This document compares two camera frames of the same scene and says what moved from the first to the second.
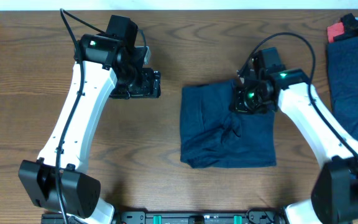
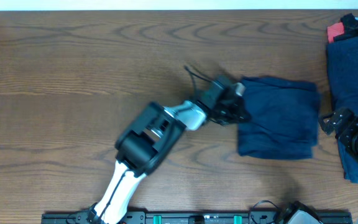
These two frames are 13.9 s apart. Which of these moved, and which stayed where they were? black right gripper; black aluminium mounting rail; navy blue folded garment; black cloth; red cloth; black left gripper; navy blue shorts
Moved: black left gripper; black right gripper; navy blue shorts
Stayed: black aluminium mounting rail; navy blue folded garment; black cloth; red cloth
